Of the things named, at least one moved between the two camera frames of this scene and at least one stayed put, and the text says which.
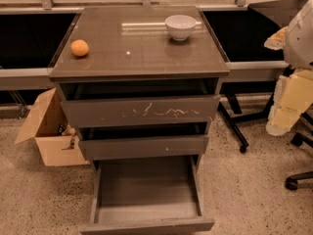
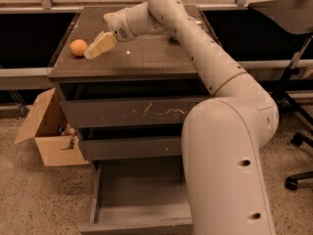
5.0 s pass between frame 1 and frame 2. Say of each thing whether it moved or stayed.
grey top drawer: stayed
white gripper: moved
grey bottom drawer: stayed
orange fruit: stayed
